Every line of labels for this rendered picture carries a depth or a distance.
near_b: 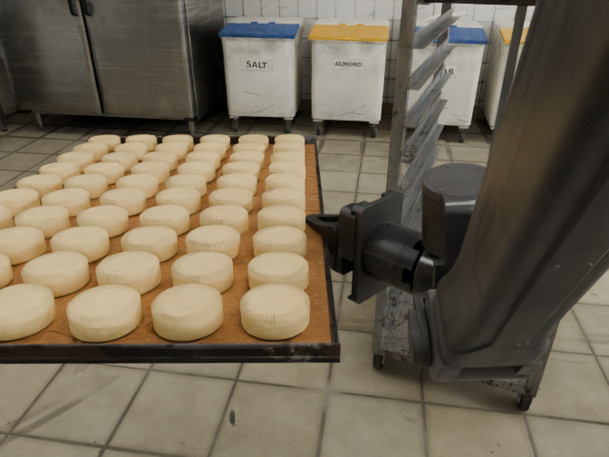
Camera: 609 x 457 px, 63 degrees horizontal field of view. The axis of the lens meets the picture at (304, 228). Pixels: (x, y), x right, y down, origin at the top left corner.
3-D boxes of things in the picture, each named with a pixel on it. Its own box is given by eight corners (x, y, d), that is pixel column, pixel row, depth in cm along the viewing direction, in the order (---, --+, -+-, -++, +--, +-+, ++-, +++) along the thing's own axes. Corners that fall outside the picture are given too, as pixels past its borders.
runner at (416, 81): (419, 91, 114) (420, 77, 113) (407, 89, 115) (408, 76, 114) (455, 46, 166) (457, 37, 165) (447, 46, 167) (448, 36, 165)
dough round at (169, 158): (177, 172, 71) (175, 159, 70) (140, 173, 71) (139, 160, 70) (180, 162, 76) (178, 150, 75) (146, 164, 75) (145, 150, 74)
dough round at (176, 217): (195, 220, 54) (193, 203, 54) (184, 239, 50) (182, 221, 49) (149, 220, 54) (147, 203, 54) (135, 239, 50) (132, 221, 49)
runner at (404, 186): (407, 196, 128) (408, 186, 126) (396, 194, 128) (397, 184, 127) (444, 125, 179) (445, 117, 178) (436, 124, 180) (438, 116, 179)
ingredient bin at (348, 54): (307, 137, 372) (308, 28, 334) (317, 113, 427) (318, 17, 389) (381, 140, 365) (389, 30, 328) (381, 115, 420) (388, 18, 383)
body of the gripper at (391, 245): (388, 187, 50) (455, 207, 45) (381, 276, 54) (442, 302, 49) (346, 204, 45) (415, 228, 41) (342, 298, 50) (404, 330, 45)
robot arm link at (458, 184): (413, 377, 37) (536, 373, 36) (412, 249, 31) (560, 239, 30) (398, 277, 47) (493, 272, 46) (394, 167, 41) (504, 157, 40)
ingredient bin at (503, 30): (485, 146, 356) (506, 32, 319) (476, 120, 411) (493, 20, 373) (565, 150, 347) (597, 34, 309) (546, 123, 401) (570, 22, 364)
